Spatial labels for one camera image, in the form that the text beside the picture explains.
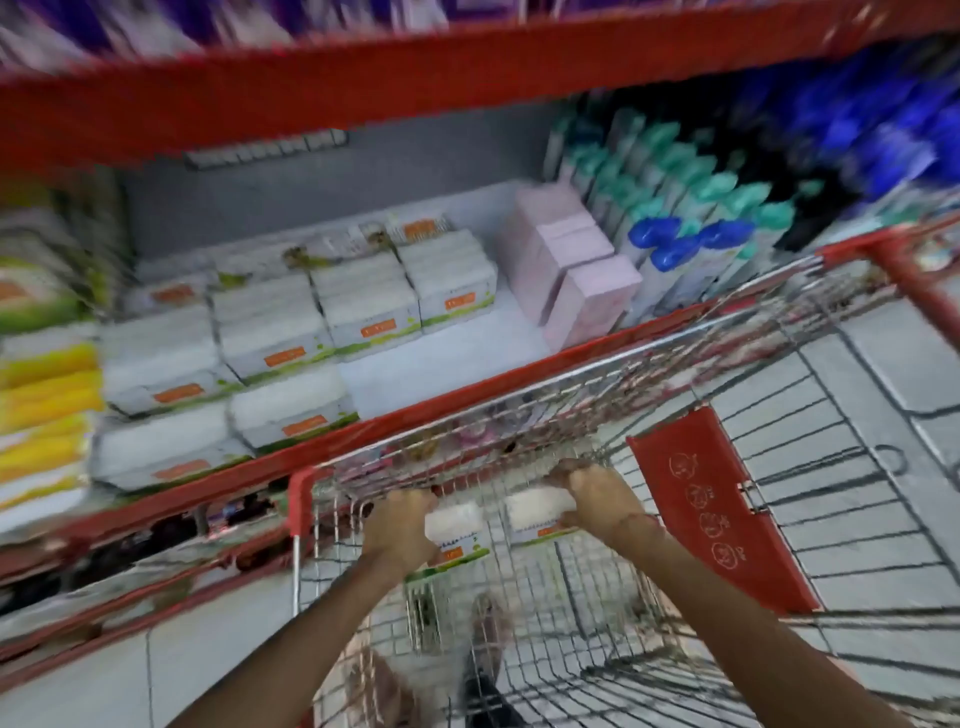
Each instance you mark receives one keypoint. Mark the person's right hand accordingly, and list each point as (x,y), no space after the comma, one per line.
(604,499)

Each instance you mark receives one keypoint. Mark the person's left hand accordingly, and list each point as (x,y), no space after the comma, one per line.
(397,532)

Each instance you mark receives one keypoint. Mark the person's left fingers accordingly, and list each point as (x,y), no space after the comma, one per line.
(418,498)

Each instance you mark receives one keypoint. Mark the person's right fingers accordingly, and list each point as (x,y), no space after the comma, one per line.
(568,472)

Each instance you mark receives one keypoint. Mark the white packet orange label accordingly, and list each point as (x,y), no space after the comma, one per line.
(536,517)
(454,536)

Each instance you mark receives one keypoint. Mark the person's left forearm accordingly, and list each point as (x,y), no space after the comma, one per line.
(300,652)

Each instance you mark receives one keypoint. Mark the person's right forearm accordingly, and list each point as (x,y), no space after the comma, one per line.
(742,630)

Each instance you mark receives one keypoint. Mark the red cart seat flap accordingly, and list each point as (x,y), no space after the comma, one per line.
(712,510)

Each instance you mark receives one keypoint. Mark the pink box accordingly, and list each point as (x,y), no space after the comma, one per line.
(540,206)
(559,259)
(592,300)

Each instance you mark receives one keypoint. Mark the pile of white shelf packs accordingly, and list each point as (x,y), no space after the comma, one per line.
(270,337)

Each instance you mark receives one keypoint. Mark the white bottle blue cap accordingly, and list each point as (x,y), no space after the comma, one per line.
(652,232)
(673,259)
(724,236)

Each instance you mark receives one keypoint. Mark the row of green-capped bottles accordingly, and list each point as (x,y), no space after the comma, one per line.
(697,184)

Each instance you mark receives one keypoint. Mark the shelf label strip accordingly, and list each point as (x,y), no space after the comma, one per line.
(262,148)

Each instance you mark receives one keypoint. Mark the stack of yellow packets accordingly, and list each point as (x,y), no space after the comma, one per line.
(45,405)

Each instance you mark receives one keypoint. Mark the stack of green-white packets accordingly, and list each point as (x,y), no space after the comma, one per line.
(45,285)

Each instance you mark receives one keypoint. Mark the red metal store shelving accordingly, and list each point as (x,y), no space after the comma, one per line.
(300,82)

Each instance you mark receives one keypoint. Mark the row of blue packages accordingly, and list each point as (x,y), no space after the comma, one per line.
(877,127)

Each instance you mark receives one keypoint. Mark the row of purple packages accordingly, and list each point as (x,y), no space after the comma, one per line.
(225,19)

